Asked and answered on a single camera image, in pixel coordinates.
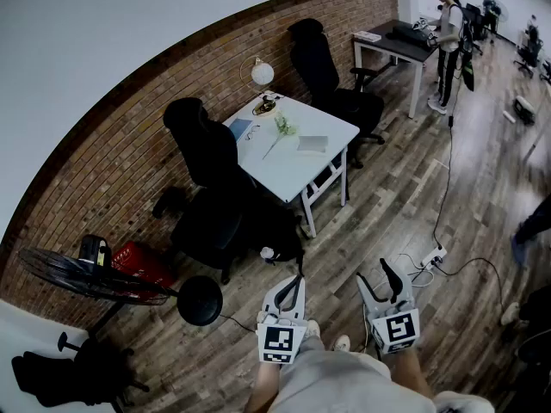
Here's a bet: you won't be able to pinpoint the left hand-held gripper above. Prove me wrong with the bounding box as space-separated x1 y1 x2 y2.
257 274 308 365

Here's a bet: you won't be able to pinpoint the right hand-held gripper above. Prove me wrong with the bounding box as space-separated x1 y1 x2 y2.
356 258 421 354

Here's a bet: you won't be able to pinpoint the white cloth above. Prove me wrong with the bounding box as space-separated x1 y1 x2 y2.
296 134 330 155

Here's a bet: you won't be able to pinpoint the person's right forearm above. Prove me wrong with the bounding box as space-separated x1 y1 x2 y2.
393 348 435 400

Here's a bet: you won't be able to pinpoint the person's left forearm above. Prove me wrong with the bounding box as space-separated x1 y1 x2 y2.
244 361 286 413

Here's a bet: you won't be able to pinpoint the person's left shoe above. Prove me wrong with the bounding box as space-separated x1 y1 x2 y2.
302 319 322 344

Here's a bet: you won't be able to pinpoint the person's grey trousers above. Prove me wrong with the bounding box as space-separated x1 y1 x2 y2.
292 336 329 361

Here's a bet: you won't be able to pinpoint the white power strip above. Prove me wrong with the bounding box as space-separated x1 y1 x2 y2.
418 243 449 271

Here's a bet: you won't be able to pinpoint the black floor fan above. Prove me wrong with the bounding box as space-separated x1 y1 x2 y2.
18 247 226 348

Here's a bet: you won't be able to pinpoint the person's light shirt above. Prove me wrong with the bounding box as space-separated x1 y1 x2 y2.
266 346 496 413

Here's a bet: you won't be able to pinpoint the red plastic crate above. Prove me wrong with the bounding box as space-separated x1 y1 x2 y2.
110 240 176 297

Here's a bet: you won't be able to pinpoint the black office chair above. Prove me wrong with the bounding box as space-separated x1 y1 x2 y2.
287 17 387 170
9 330 152 409
152 96 303 286

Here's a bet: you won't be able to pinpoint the white artificial flower bouquet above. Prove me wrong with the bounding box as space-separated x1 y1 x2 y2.
262 110 300 161

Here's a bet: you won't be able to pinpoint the blue notebook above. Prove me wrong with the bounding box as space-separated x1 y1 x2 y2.
227 118 255 139

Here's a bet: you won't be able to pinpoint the black device with label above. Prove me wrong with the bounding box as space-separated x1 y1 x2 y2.
78 233 114 271

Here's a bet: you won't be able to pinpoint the gold lamp with white globe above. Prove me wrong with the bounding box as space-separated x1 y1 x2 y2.
238 55 282 117

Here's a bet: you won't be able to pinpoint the dark desk with white legs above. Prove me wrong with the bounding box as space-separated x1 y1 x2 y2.
352 19 441 120

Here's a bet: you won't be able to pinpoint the black bag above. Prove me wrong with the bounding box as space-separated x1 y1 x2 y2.
384 20 436 45

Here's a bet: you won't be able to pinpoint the black floor cable with adapter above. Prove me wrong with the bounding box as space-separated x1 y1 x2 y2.
431 114 456 249

